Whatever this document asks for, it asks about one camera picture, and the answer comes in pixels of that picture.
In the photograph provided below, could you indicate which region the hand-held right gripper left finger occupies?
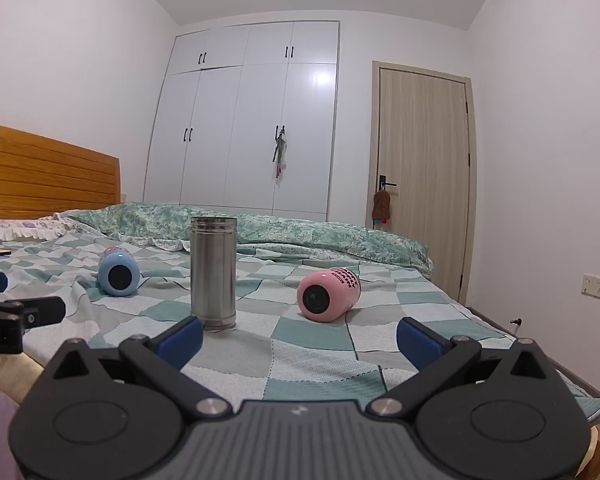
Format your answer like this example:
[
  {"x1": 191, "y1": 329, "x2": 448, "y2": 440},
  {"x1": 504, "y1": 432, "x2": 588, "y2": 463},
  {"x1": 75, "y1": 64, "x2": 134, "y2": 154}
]
[{"x1": 42, "y1": 316, "x2": 235, "y2": 420}]

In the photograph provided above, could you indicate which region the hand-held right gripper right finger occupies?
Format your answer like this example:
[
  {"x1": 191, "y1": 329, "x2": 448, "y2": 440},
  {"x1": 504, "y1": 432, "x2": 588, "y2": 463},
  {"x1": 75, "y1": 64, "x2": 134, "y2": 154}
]
[{"x1": 365, "y1": 316, "x2": 561, "y2": 419}]

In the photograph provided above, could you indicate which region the stainless steel cup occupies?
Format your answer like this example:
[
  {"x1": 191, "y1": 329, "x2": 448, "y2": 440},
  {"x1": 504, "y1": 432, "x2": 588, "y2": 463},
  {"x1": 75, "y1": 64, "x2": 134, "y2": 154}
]
[{"x1": 189, "y1": 214, "x2": 239, "y2": 332}]

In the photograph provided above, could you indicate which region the beige cloth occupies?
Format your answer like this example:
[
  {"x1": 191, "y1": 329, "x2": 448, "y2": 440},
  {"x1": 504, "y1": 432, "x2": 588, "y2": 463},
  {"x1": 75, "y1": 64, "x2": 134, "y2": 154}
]
[{"x1": 0, "y1": 352, "x2": 47, "y2": 407}]

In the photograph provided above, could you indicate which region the purple floral pillow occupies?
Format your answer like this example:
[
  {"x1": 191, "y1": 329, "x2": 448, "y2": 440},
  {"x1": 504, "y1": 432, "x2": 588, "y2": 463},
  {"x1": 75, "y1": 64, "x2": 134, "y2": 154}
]
[{"x1": 0, "y1": 211, "x2": 89, "y2": 245}]

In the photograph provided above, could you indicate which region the wooden headboard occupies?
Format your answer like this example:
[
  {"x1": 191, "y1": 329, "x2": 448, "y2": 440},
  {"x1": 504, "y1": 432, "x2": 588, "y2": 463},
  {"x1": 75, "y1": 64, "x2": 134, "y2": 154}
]
[{"x1": 0, "y1": 120, "x2": 122, "y2": 221}]

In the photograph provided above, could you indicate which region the green floral quilt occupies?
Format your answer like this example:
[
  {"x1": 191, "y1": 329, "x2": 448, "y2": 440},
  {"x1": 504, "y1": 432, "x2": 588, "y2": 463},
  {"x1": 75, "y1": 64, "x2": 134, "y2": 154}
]
[{"x1": 61, "y1": 201, "x2": 434, "y2": 282}]

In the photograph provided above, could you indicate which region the light wooden door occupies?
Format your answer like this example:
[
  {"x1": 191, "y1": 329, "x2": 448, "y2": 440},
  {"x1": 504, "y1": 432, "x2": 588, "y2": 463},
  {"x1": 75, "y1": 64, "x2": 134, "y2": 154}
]
[{"x1": 365, "y1": 60, "x2": 479, "y2": 307}]

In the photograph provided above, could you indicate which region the white wardrobe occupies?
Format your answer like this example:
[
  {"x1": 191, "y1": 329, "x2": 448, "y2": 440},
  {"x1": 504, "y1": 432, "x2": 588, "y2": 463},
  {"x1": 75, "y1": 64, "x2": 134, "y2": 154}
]
[{"x1": 142, "y1": 20, "x2": 341, "y2": 224}]

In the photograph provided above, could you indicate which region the brown cloth on handle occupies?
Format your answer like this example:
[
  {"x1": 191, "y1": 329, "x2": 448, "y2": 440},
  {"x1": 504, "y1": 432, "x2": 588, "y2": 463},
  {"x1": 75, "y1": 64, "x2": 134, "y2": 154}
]
[{"x1": 371, "y1": 190, "x2": 392, "y2": 226}]

